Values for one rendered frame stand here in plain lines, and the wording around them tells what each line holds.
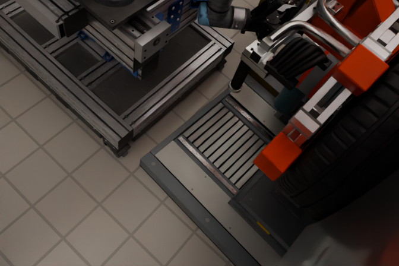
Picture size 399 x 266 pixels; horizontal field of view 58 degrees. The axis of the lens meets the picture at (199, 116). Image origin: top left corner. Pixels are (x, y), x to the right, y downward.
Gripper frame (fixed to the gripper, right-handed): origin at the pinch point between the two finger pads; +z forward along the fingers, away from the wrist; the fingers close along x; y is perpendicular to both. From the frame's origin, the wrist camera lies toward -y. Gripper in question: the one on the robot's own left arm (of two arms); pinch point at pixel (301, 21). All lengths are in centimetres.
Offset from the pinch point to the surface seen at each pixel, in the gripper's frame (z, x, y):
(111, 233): -60, 55, 83
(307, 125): -13, 48, -14
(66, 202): -81, 42, 83
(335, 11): 4.3, 6.5, -12.0
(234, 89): -23.7, 26.0, 6.6
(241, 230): -3, 54, 75
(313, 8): -5.0, 9.7, -15.0
